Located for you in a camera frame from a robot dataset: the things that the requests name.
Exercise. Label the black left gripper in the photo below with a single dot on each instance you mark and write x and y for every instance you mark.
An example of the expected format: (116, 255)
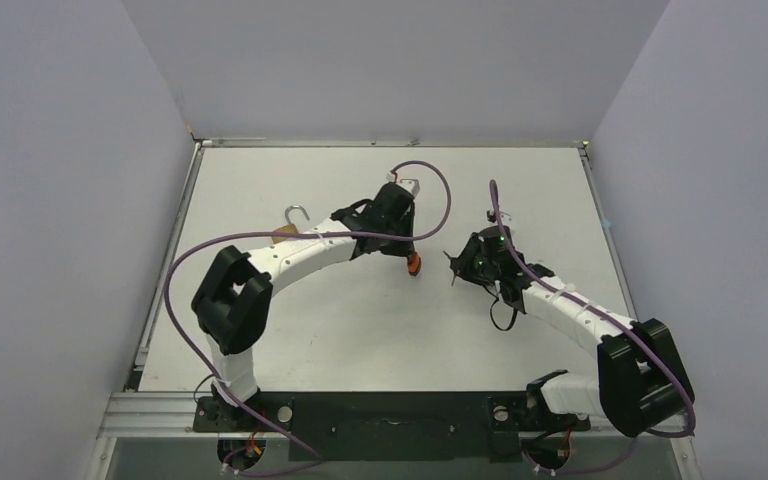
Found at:
(402, 250)

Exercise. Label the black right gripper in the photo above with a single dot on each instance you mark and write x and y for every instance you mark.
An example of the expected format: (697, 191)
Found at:
(466, 265)

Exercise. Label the orange black padlock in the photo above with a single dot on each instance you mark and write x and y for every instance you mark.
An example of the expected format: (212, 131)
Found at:
(414, 264)

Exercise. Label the large brass padlock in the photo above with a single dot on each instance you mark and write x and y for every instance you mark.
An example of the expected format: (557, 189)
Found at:
(280, 234)

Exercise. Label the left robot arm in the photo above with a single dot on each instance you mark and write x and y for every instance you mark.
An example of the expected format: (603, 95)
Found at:
(233, 300)

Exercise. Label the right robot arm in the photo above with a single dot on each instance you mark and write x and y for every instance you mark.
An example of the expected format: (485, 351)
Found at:
(640, 381)

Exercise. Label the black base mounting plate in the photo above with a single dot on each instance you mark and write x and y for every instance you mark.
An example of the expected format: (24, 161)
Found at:
(410, 426)

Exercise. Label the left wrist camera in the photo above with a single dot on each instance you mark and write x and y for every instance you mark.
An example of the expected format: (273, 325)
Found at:
(410, 185)

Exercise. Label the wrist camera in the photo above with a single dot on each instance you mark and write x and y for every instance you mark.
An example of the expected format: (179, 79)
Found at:
(494, 217)
(410, 185)

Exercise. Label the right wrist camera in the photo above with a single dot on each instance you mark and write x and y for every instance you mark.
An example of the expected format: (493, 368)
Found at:
(494, 217)

